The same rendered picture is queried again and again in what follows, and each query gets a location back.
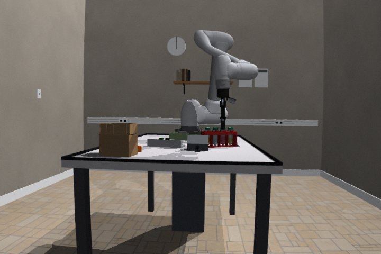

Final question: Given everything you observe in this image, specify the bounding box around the white key panel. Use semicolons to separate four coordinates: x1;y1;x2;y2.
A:
187;135;208;152

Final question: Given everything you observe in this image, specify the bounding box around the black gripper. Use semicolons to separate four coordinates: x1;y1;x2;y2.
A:
217;89;229;129

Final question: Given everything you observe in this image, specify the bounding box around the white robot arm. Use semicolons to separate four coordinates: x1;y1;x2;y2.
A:
175;30;258;134

